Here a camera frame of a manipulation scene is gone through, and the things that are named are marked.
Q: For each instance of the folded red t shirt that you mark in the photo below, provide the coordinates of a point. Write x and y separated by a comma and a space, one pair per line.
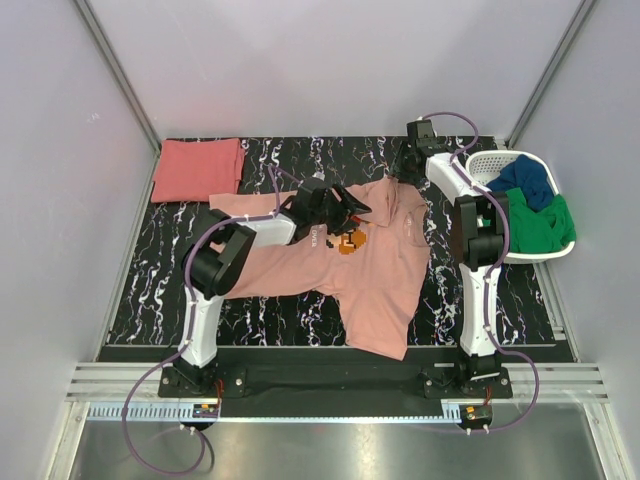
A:
192, 171

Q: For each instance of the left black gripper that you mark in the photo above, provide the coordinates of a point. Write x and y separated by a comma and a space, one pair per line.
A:
347, 208

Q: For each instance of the blue t shirt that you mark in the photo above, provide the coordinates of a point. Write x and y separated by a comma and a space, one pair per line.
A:
530, 177

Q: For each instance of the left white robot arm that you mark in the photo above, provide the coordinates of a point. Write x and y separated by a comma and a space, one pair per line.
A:
214, 263

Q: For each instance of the pink t shirt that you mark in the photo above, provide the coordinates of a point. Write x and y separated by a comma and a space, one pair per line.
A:
375, 272

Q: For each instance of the green t shirt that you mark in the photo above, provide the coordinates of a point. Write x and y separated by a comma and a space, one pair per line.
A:
549, 230

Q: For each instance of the white plastic laundry basket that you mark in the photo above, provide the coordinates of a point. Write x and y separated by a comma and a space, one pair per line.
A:
486, 166

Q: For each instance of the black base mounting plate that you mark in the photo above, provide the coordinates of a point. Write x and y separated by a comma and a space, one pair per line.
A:
331, 375

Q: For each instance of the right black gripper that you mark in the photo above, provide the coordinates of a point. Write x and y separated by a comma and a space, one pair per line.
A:
396, 170

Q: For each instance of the white slotted cable duct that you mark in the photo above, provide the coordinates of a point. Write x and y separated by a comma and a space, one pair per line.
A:
428, 411

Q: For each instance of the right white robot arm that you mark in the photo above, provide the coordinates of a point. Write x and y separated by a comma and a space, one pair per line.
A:
479, 237

